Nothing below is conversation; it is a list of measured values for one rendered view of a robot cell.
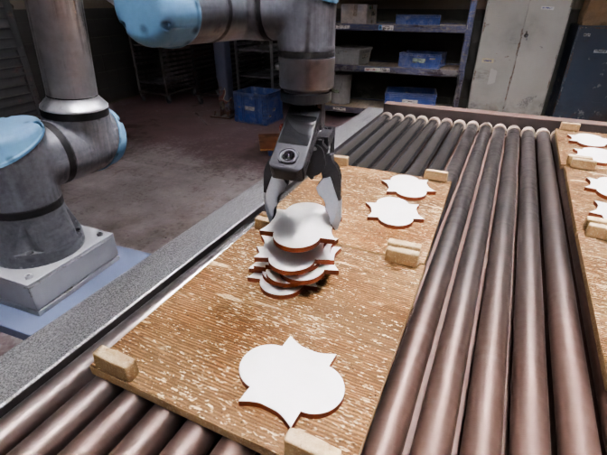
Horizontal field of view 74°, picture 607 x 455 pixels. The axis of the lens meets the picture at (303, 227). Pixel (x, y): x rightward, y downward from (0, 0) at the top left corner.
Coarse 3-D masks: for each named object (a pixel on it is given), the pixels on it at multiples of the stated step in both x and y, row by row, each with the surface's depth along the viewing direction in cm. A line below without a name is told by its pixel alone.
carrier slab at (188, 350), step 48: (240, 240) 78; (192, 288) 65; (240, 288) 65; (336, 288) 65; (384, 288) 65; (144, 336) 56; (192, 336) 56; (240, 336) 56; (288, 336) 56; (336, 336) 56; (384, 336) 56; (144, 384) 49; (192, 384) 49; (240, 384) 49; (384, 384) 50; (240, 432) 44; (336, 432) 44
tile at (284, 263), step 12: (264, 240) 67; (264, 252) 64; (276, 252) 64; (288, 252) 64; (312, 252) 64; (276, 264) 61; (288, 264) 61; (300, 264) 61; (312, 264) 61; (324, 264) 63
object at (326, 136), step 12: (288, 96) 53; (300, 96) 53; (312, 96) 53; (324, 96) 54; (324, 108) 61; (324, 132) 60; (324, 144) 57; (312, 156) 57; (324, 156) 57; (312, 168) 58
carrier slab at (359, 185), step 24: (360, 168) 112; (312, 192) 98; (360, 192) 98; (384, 192) 98; (360, 216) 87; (432, 216) 87; (360, 240) 78; (384, 240) 78; (408, 240) 78; (432, 240) 79
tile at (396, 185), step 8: (400, 176) 104; (408, 176) 104; (384, 184) 102; (392, 184) 100; (400, 184) 100; (408, 184) 100; (416, 184) 100; (424, 184) 100; (392, 192) 97; (400, 192) 96; (408, 192) 96; (416, 192) 96; (424, 192) 96; (432, 192) 97
